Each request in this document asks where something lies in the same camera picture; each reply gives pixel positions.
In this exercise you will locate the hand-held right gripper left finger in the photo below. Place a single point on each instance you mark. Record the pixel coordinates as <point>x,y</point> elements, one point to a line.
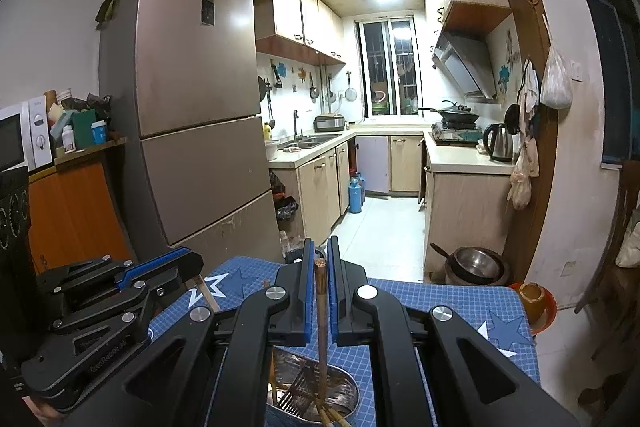
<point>308,292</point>

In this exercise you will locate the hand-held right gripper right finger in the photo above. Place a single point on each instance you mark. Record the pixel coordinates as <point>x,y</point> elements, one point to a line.
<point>334,292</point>

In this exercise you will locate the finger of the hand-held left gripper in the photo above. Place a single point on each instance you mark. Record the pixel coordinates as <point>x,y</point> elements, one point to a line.
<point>176,253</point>
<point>145,276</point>

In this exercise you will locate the brown square-ended chopstick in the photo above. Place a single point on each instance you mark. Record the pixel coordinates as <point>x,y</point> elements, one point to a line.
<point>318,307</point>

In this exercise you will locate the pale single chopstick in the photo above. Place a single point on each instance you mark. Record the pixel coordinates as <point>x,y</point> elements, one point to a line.
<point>209,297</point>

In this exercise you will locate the teal perforated metal utensil holder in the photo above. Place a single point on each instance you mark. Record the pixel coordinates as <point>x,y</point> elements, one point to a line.
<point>345,387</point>

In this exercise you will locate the bunch of wooden chopsticks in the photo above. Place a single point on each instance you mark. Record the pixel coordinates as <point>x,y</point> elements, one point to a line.
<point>332,418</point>

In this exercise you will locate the person's left hand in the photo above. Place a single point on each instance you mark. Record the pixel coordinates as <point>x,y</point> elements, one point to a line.
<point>45,417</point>

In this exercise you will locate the black bag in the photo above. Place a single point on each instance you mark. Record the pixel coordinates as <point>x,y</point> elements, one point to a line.
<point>285,202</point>

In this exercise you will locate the orange wooden cabinet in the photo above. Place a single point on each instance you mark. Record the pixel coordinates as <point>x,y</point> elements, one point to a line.
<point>75,207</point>

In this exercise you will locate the blue gas bottle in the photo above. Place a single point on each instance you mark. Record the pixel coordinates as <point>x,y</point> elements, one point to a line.
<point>355,194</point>

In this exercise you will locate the blue grid star tablecloth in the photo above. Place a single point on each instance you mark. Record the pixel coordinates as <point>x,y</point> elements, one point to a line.
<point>465,307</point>

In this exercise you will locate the blue and white jar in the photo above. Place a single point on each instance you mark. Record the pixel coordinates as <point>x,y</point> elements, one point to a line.
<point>99,133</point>

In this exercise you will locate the stacked metal pots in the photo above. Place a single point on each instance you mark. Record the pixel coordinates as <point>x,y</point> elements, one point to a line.
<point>475,264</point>

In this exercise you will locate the steel kitchen sink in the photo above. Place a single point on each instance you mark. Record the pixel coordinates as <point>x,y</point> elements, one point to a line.
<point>310,142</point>

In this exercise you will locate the yellow bottle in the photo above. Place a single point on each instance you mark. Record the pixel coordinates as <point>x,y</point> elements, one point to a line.
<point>267,133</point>

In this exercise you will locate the green box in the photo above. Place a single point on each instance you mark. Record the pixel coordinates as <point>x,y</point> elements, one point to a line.
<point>82,129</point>

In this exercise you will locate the beige kitchen base cabinets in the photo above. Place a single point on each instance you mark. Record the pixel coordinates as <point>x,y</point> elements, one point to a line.
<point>465,207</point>

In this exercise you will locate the steel sink faucet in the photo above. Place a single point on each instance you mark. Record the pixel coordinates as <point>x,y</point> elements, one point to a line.
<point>296,124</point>

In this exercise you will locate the grey rice cooker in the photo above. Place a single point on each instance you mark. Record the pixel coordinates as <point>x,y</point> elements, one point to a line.
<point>329,123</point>

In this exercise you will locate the bronze three-door refrigerator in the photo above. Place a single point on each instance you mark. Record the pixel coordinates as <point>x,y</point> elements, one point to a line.
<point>195,82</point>

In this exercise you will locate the white microwave oven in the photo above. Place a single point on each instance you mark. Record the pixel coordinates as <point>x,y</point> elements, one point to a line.
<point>22,137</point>

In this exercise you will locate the gas stove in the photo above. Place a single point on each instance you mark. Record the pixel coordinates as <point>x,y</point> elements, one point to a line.
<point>455,134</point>

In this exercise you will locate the brown pot in orange basin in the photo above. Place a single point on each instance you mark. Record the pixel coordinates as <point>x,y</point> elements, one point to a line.
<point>532,302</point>

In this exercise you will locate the hanging strainer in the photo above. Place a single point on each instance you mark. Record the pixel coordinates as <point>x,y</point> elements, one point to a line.
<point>351,93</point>

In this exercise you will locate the hanging black ladle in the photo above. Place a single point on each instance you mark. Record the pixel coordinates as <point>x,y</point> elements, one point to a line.
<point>314,91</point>

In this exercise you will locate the black wok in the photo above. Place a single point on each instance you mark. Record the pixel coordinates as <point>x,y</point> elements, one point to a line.
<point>455,113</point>

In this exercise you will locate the steel electric kettle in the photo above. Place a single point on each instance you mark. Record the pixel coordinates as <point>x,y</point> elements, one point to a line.
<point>500,142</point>

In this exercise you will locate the barred kitchen window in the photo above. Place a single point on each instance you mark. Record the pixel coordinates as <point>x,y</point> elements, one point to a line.
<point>387,67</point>

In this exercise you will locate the hanging beige bags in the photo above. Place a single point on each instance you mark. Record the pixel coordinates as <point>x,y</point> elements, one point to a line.
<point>525,157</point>

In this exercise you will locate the steel range hood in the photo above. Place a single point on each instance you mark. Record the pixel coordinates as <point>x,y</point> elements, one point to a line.
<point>465,62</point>

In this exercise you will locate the white hanging plastic bag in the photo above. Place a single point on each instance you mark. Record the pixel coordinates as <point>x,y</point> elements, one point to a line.
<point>555,82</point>

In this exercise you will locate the dark window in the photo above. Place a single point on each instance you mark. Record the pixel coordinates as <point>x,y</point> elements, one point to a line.
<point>617,82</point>

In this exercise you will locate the dark wooden door frame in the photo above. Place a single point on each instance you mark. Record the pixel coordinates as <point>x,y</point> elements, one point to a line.
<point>540,237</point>

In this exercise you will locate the white wall switch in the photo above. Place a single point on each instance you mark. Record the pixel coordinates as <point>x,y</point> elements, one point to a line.
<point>577,72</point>

